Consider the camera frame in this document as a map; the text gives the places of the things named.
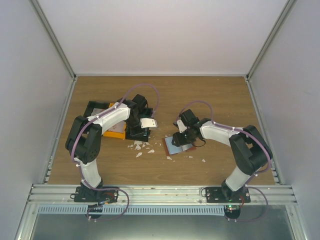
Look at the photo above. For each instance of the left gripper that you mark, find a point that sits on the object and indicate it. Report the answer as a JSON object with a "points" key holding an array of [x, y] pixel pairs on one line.
{"points": [[132, 131]]}

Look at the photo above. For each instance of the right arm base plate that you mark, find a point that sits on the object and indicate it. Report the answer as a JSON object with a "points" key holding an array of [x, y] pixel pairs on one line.
{"points": [[218, 194]]}

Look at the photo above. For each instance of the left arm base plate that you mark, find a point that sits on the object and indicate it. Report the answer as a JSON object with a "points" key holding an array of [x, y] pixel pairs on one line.
{"points": [[84, 194]]}

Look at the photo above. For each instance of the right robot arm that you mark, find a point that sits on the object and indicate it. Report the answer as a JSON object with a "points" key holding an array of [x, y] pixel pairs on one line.
{"points": [[250, 151]]}

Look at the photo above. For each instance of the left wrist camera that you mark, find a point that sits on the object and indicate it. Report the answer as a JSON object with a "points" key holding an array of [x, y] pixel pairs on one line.
{"points": [[148, 123]]}

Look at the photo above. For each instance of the aluminium front rail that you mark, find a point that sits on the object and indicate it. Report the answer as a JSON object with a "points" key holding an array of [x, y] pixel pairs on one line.
{"points": [[162, 194]]}

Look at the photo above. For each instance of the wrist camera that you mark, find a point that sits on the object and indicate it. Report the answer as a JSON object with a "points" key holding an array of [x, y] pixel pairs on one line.
{"points": [[148, 123], [180, 125]]}

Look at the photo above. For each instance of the white cards stack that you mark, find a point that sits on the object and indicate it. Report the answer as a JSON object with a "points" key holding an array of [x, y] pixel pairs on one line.
{"points": [[118, 128]]}

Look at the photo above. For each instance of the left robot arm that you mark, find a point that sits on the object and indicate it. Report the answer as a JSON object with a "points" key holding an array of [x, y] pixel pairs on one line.
{"points": [[85, 136]]}

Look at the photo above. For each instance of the black bin with red cards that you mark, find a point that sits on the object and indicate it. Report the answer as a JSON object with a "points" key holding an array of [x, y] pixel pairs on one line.
{"points": [[95, 107]]}

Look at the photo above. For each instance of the yellow plastic bin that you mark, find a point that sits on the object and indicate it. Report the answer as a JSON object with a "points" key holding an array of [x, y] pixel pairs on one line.
{"points": [[115, 135]]}

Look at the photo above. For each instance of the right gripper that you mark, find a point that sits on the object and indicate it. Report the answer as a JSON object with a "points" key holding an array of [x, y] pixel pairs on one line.
{"points": [[179, 141]]}

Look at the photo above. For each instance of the grey slotted cable duct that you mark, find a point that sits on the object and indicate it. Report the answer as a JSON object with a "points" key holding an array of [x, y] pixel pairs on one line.
{"points": [[195, 210]]}

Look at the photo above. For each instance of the black bin with green cards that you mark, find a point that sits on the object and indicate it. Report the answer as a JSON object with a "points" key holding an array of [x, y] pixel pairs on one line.
{"points": [[138, 133]]}

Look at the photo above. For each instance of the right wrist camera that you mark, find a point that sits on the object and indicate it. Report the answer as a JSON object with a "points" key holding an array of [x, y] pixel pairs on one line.
{"points": [[180, 125]]}

